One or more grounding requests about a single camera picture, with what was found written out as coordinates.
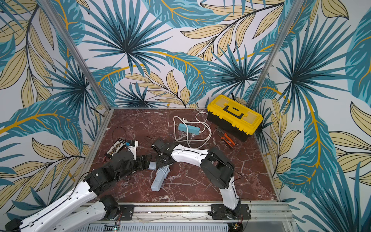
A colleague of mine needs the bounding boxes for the grey power strip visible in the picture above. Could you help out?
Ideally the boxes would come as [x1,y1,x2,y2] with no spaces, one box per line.
[148,161,157,170]
[151,165,170,192]

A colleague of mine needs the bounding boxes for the teal power strip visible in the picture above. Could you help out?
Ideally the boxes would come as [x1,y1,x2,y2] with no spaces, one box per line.
[178,123,200,135]

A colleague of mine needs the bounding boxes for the white cord of teal strip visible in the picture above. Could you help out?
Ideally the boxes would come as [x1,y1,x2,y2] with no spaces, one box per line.
[173,111,212,149]

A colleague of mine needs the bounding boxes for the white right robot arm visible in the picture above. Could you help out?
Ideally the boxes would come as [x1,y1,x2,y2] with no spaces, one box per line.
[151,139,251,220]

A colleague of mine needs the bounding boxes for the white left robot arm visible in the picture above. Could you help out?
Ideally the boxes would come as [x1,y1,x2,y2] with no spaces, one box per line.
[5,150,152,232]

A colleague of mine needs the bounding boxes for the black charging board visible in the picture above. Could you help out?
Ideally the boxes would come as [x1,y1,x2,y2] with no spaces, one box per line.
[105,139,125,159]

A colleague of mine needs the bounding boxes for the yellow black toolbox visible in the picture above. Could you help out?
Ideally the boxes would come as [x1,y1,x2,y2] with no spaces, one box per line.
[207,95,263,142]

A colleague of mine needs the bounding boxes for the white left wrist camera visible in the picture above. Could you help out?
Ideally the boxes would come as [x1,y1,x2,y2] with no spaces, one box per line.
[125,140,139,160]

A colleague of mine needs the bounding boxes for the orange handled pliers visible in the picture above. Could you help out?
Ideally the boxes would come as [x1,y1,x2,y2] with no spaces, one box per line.
[218,132,235,148]

